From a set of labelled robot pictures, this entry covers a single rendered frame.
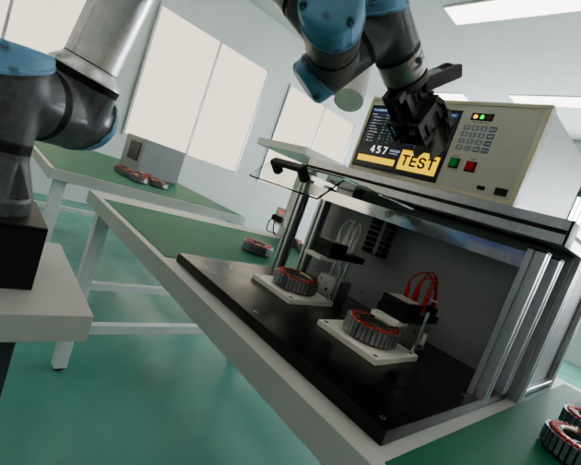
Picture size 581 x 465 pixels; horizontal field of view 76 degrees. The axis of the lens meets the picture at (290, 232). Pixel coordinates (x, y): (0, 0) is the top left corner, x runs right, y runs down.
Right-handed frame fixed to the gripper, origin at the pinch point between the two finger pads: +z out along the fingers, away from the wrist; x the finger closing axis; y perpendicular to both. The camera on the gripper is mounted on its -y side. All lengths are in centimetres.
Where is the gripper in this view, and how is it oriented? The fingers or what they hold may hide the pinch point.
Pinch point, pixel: (440, 149)
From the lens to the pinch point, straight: 84.6
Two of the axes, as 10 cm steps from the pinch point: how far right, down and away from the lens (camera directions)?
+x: 6.1, 3.0, -7.3
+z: 5.1, 5.6, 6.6
